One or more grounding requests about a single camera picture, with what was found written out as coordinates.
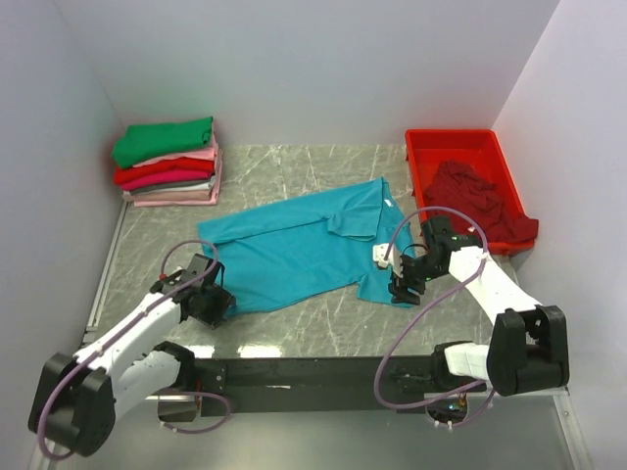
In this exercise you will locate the green folded t shirt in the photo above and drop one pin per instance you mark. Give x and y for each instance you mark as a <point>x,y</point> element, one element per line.
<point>143,142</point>

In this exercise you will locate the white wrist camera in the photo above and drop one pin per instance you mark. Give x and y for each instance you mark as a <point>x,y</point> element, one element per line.
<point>385,256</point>
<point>165,283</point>

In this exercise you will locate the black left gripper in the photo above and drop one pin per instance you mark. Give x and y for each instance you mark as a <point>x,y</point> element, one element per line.
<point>222,300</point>

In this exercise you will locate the red folded t shirt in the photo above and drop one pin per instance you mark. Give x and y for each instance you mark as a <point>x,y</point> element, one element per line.
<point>126,175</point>

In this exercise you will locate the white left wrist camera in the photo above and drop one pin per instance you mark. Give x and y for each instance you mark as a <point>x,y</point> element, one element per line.
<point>165,283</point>

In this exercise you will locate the grey white folded t shirt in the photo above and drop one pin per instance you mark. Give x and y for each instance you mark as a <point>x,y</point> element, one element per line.
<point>174,186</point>

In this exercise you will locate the dark red t shirt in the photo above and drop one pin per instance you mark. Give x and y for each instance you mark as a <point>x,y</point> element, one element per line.
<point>457,186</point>

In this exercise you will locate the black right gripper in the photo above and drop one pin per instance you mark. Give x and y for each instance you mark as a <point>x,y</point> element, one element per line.
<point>399,287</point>

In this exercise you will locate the red plastic bin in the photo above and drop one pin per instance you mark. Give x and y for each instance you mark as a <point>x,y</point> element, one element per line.
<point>479,148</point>

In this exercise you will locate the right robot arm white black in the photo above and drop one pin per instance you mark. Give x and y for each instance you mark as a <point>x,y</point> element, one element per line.
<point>528,350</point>

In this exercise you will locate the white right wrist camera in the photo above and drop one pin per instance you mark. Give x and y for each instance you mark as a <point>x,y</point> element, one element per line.
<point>385,256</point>

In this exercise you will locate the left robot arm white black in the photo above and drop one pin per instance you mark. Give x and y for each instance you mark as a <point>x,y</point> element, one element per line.
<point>79,397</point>

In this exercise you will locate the magenta folded t shirt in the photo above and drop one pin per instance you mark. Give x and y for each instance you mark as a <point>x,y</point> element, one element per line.
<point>175,175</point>

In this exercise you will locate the teal t shirt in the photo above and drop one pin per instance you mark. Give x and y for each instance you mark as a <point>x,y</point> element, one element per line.
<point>283,253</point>

